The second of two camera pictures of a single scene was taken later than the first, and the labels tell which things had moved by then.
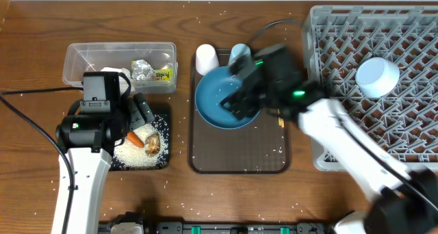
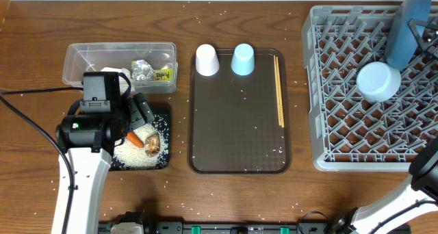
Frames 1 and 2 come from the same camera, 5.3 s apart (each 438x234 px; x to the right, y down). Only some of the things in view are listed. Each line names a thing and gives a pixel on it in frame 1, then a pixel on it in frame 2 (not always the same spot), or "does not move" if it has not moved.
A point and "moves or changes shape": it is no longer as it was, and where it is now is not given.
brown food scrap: x=153 y=144 does not move
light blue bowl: x=376 y=76 moves or changes shape
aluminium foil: x=142 y=70 does not move
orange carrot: x=132 y=137 does not move
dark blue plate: x=213 y=87 to x=401 y=42
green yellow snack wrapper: x=163 y=74 does not move
